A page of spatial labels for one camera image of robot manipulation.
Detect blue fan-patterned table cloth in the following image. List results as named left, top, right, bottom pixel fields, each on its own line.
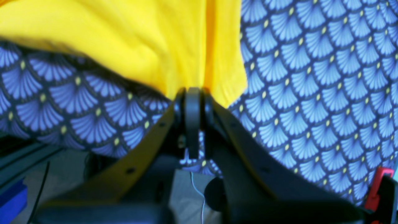
left=1, top=0, right=397, bottom=205

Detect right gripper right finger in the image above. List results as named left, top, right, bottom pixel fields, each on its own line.
left=201, top=89, right=364, bottom=224

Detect yellow T-shirt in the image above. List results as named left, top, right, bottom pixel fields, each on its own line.
left=0, top=0, right=248, bottom=107

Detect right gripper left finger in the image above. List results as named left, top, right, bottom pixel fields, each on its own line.
left=34, top=88, right=201, bottom=224

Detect red table clamp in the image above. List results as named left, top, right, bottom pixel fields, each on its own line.
left=364, top=167, right=394, bottom=211

